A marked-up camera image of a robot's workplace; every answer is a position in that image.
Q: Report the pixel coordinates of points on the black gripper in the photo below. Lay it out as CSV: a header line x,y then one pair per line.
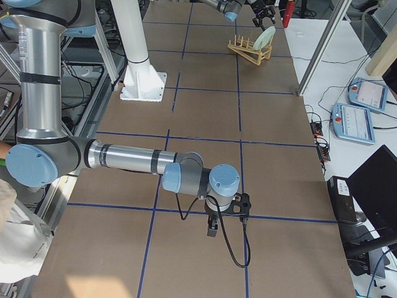
x,y
213,214
260,12

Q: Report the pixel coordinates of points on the pale green plate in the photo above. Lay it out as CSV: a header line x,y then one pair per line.
x,y
264,39

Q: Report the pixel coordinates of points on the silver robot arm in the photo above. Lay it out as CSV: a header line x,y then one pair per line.
x,y
231,8
44,152

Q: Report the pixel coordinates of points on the red cylinder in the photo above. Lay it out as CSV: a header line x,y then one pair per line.
x,y
288,12

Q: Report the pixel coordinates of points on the wooden dish rack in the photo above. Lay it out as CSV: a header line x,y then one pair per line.
x,y
243,47

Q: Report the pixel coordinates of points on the orange black usb hub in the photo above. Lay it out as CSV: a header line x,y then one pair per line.
x,y
316,128

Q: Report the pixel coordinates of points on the upper blue teach pendant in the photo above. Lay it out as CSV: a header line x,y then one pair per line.
x,y
368,93

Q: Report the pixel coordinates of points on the blue teach pendant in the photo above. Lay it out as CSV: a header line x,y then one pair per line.
x,y
353,123
368,93

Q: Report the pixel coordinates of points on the black computer box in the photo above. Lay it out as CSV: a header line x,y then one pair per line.
x,y
342,202

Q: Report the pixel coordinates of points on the lower blue teach pendant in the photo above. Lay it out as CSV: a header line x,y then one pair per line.
x,y
353,123

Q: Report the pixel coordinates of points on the black monitor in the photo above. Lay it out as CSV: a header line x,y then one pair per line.
x,y
373,186

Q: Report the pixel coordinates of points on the person in beige shirt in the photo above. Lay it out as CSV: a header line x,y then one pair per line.
x,y
25,238

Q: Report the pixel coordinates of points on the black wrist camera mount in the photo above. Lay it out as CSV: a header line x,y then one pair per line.
x,y
240,206

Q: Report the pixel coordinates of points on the aluminium frame post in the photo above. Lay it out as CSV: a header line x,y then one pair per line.
x,y
335,19

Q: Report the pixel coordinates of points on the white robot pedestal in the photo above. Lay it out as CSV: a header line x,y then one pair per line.
x,y
141,82

